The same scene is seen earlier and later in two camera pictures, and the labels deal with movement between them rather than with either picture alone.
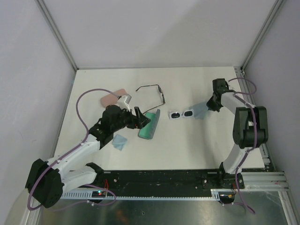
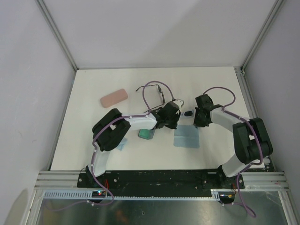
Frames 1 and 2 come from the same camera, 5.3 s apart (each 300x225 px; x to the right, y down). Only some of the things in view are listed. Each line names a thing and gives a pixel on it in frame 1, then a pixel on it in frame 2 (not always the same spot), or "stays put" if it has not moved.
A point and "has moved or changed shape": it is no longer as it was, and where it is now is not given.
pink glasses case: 111,99 stays put
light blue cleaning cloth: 200,110 has moved or changed shape
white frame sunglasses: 176,115 stays put
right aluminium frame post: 263,33 stays put
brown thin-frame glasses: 160,89 stays put
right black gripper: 212,106 to 197,122
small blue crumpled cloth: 119,141 stays put
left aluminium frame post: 56,31 stays put
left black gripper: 135,121 to 176,116
